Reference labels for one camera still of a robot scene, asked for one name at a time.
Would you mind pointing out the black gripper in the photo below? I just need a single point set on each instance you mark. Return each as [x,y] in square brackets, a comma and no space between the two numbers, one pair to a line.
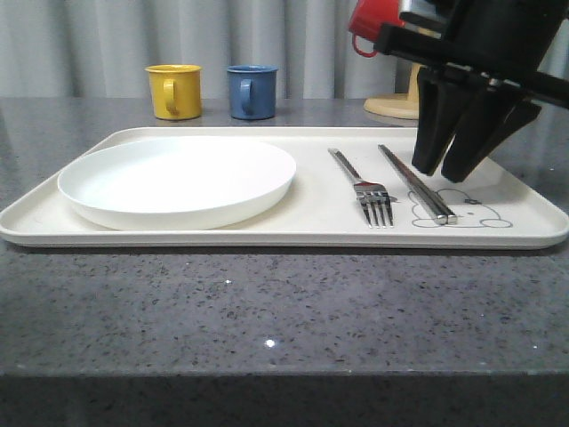
[505,40]

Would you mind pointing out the silver chopstick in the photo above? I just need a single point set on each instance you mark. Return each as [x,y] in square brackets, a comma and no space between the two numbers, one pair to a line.
[411,187]
[427,187]

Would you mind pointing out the silver fork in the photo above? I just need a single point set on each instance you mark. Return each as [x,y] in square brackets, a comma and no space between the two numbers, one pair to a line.
[373,198]

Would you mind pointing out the white round plate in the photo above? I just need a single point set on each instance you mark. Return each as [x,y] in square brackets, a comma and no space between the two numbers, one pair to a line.
[177,183]

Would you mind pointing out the wooden mug tree stand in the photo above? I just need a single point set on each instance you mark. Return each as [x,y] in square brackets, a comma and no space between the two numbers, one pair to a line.
[398,105]

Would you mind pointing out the red mug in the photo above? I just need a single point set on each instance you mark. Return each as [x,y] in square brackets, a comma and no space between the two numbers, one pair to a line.
[368,17]

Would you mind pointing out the cream rabbit serving tray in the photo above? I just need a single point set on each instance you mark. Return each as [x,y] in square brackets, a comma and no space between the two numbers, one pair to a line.
[494,209]

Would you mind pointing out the blue mug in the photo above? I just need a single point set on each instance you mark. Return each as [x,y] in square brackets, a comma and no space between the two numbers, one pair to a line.
[252,91]

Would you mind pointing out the yellow mug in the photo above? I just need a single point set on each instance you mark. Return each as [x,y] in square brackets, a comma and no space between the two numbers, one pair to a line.
[175,91]

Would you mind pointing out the grey curtain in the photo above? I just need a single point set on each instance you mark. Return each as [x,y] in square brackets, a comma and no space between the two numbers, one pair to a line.
[102,48]

